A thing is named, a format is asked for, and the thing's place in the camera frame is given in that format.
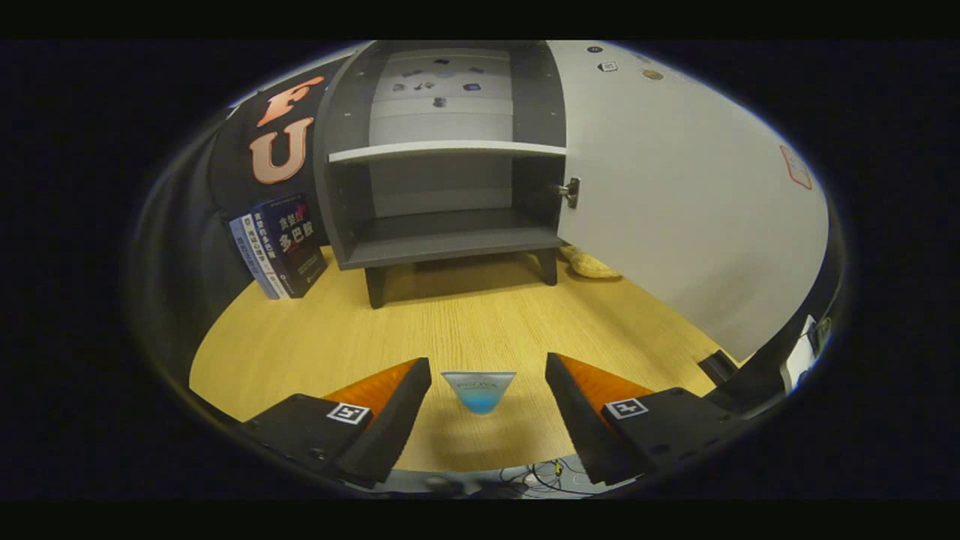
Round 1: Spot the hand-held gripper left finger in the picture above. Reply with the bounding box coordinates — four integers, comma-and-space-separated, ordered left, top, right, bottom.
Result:
238, 357, 433, 488

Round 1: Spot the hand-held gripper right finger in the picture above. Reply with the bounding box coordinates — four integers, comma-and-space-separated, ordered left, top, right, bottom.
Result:
545, 352, 751, 487

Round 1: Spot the blue and clear tube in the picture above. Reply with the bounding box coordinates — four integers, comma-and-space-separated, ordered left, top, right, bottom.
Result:
440, 370, 518, 416

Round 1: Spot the white cabinet door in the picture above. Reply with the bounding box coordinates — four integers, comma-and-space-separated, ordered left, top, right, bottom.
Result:
546, 41, 830, 362

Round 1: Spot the black flat block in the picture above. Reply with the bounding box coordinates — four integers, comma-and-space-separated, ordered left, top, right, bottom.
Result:
697, 349, 740, 387

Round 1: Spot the yellow plush toy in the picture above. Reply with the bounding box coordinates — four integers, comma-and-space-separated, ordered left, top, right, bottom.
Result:
561, 244, 623, 280

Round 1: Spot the grey cabinet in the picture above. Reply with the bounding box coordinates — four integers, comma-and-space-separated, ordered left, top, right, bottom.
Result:
313, 41, 569, 310

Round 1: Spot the dark blue book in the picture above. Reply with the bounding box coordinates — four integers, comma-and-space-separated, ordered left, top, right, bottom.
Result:
251, 193, 329, 299

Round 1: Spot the light blue book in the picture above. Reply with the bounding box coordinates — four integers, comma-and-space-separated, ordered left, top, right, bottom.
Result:
229, 214, 290, 301

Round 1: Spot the white side desk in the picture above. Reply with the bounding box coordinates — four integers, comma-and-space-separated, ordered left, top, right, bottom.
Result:
781, 315, 822, 395

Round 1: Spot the white cabinet shelf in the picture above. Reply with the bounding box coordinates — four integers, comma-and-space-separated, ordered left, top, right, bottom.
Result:
328, 139, 567, 164

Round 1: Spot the tangle of black cables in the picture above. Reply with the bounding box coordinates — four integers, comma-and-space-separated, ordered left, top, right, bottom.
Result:
499, 457, 593, 497

